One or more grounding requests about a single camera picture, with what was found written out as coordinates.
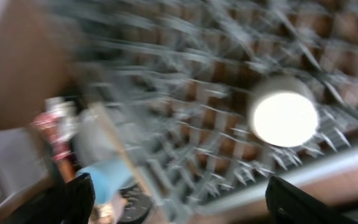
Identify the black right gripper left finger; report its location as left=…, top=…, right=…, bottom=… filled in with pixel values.
left=4, top=174, right=95, bottom=224

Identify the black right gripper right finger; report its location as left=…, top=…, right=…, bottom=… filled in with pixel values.
left=265, top=176, right=358, bottom=224

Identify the blue plastic cup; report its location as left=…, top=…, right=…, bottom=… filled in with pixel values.
left=76, top=157, right=133, bottom=204

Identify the white plastic cup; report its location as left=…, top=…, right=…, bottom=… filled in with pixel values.
left=247, top=76, right=319, bottom=147

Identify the grey plastic dishwasher rack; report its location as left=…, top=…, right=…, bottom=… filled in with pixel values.
left=61, top=0, right=358, bottom=223

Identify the orange carrot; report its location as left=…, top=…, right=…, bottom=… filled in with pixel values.
left=56, top=158, right=75, bottom=183

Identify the white bowl with food scraps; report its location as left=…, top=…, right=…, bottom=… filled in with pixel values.
left=88, top=194, right=127, bottom=224

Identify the round black tray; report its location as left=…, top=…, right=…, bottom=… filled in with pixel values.
left=117, top=184, right=154, bottom=224

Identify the wooden chopstick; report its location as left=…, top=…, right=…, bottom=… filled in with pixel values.
left=89, top=103, right=167, bottom=224

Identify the clear plastic bin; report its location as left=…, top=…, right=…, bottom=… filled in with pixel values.
left=0, top=128, right=53, bottom=222

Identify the grey round plate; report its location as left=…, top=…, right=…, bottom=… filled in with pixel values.
left=72, top=110, right=118, bottom=166

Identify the red snack wrapper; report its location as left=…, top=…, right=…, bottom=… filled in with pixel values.
left=32, top=112, right=76, bottom=163

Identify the crumpled white tissue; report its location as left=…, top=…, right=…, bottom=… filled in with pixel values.
left=45, top=96, right=78, bottom=141

